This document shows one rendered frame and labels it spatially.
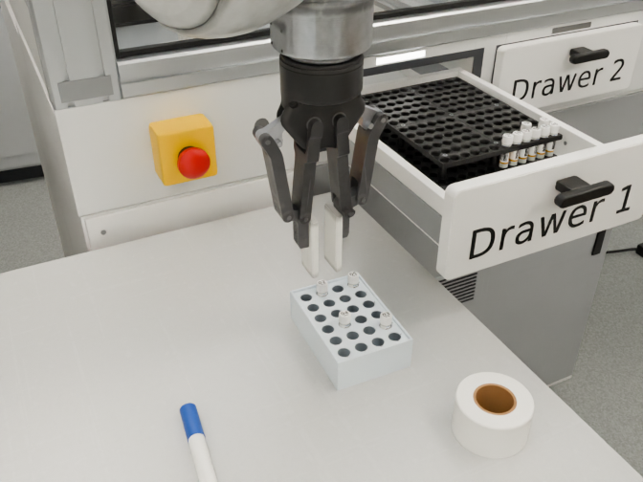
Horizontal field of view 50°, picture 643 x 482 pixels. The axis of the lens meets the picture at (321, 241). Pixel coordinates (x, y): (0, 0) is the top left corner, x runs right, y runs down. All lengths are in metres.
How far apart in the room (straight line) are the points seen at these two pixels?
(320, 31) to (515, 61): 0.59
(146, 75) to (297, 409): 0.44
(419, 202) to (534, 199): 0.12
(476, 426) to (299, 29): 0.37
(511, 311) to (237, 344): 0.82
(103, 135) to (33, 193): 1.86
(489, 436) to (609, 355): 1.37
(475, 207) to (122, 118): 0.44
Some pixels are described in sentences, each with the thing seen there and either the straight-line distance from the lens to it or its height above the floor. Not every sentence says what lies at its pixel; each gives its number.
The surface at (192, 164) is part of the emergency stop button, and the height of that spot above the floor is 0.88.
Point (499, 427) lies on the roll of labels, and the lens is 0.64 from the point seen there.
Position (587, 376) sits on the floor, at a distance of 1.92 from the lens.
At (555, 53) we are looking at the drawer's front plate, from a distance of 1.18.
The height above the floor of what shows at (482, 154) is 0.90.
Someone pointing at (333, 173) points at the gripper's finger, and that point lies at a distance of 0.69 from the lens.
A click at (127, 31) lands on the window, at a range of 0.88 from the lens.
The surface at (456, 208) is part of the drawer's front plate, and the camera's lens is 0.71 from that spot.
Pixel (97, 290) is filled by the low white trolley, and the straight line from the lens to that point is 0.87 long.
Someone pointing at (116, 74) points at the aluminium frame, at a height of 0.98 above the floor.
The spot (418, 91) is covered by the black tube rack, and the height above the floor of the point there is 0.90.
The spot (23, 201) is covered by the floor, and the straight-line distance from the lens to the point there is 2.71.
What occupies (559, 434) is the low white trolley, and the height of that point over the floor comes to 0.76.
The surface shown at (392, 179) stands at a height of 0.87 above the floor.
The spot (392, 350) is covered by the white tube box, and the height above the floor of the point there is 0.79.
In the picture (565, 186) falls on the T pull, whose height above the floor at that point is 0.91.
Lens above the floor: 1.27
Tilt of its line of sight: 34 degrees down
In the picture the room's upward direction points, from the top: straight up
